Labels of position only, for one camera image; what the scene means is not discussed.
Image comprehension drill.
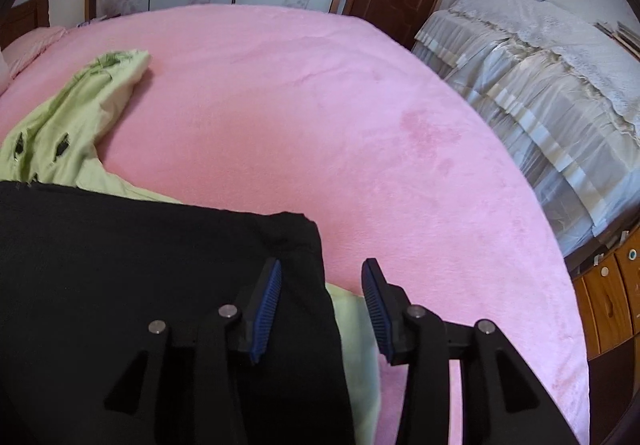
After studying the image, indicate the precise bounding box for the white lace covered furniture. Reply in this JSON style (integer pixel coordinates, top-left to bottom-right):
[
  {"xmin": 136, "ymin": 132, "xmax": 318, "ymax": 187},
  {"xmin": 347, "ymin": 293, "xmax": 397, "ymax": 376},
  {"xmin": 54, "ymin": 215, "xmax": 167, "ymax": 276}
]
[{"xmin": 412, "ymin": 0, "xmax": 640, "ymax": 257}]

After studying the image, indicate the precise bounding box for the pink bed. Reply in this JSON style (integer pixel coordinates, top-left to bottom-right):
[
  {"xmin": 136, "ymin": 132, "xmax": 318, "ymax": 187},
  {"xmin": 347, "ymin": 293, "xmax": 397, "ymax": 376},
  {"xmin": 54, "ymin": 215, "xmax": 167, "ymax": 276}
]
[{"xmin": 0, "ymin": 5, "xmax": 592, "ymax": 445}]

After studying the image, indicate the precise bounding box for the dark wooden headboard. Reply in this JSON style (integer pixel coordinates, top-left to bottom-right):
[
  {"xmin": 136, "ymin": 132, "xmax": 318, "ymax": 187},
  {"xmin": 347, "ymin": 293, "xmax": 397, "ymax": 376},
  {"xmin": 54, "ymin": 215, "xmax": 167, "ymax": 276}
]
[{"xmin": 0, "ymin": 0, "xmax": 51, "ymax": 47}]

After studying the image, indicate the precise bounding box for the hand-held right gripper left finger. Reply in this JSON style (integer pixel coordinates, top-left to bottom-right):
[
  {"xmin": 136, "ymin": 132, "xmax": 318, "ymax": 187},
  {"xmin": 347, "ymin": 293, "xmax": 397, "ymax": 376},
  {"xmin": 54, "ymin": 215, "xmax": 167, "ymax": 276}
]
[{"xmin": 65, "ymin": 257, "xmax": 284, "ymax": 445}]

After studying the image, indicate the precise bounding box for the wooden drawer cabinet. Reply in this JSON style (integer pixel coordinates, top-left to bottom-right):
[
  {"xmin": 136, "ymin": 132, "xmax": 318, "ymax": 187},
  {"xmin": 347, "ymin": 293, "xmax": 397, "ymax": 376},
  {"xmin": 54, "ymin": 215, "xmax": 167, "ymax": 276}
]
[{"xmin": 569, "ymin": 229, "xmax": 640, "ymax": 362}]

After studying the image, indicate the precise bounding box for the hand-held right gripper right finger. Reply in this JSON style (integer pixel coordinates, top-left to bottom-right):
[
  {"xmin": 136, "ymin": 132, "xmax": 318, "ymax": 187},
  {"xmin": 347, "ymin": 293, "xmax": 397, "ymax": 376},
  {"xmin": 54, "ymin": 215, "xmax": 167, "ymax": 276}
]
[{"xmin": 361, "ymin": 257, "xmax": 576, "ymax": 445}]

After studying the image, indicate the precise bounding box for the green and black hooded jacket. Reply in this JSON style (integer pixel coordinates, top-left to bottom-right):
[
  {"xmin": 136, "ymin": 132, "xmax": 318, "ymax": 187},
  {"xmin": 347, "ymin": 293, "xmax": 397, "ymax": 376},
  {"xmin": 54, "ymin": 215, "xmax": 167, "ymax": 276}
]
[{"xmin": 0, "ymin": 49, "xmax": 384, "ymax": 445}]

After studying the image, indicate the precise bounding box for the plain pink pillow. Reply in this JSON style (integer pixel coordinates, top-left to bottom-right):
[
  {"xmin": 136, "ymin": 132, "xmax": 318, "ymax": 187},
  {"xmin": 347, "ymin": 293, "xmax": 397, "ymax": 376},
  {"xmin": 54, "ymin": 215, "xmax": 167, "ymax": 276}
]
[{"xmin": 0, "ymin": 25, "xmax": 69, "ymax": 92}]

